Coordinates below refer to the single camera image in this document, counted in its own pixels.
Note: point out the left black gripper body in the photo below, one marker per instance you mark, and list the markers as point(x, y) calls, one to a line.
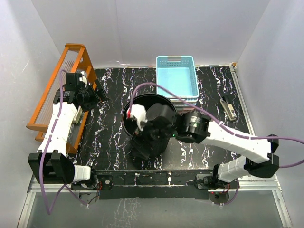
point(90, 99)

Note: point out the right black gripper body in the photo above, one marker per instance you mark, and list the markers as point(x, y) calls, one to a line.
point(153, 136)

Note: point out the large black plastic bucket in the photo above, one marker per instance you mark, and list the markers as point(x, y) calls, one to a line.
point(147, 100)

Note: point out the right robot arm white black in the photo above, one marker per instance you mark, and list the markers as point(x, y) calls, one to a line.
point(256, 158)

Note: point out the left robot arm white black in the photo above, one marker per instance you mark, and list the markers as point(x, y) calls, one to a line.
point(50, 163)

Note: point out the small grey block in rack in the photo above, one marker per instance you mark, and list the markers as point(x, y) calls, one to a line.
point(77, 116)

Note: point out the pink perforated basket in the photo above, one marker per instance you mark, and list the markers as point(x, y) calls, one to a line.
point(181, 111)

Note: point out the dark blue perforated basket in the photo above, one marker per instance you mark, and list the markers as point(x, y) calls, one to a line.
point(183, 104)

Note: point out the orange wooden rack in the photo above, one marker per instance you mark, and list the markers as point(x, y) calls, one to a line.
point(73, 59)

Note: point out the light blue perforated basket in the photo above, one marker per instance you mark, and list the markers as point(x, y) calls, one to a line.
point(178, 75)

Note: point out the black stapler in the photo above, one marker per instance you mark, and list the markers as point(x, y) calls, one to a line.
point(228, 107)

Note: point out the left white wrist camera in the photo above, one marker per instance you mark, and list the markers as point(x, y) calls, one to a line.
point(84, 78)

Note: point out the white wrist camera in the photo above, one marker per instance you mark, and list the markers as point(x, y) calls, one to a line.
point(137, 112)
point(84, 78)

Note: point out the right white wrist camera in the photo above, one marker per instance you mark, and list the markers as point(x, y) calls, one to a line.
point(137, 112)

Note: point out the black front mounting rail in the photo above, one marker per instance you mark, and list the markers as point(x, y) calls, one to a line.
point(150, 184)

